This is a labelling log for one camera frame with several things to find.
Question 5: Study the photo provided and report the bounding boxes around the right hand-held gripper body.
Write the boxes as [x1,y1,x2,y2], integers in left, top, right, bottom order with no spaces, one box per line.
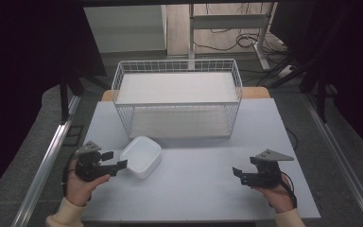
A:
[239,148,295,189]

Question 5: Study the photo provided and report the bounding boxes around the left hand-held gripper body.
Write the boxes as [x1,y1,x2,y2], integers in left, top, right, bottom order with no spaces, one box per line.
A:
[74,140,115,183]

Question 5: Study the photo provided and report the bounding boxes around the white square plastic container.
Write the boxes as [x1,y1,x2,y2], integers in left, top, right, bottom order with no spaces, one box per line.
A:
[119,135,164,180]

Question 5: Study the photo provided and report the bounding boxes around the white wire basket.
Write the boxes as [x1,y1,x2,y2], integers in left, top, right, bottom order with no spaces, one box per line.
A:
[111,59,244,140]

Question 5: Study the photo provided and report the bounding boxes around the person's right hand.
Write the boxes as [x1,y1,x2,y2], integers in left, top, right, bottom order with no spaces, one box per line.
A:
[251,174,296,214]

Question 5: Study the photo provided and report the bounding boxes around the person's left hand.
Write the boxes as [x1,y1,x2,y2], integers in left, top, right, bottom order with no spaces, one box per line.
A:
[65,158,112,208]

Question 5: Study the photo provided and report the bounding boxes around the black metal stand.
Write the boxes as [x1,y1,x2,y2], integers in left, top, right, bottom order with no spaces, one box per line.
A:
[59,74,112,122]
[299,70,339,124]

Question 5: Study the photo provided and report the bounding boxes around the wooden table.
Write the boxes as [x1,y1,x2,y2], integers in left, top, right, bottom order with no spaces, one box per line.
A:
[101,86,271,102]

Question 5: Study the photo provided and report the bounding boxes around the white power strip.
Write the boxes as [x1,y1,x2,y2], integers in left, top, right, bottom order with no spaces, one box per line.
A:
[277,64,297,79]

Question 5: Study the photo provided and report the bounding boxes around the aluminium rail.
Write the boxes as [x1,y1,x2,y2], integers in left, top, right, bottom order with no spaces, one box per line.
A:
[302,94,363,227]
[10,95,82,227]

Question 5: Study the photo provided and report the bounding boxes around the black floor cables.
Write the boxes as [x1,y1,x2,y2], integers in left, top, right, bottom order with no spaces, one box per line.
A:
[192,3,301,88]

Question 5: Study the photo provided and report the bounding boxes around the white metal desk frame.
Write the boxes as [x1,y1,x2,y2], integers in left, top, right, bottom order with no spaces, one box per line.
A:
[187,2,278,71]

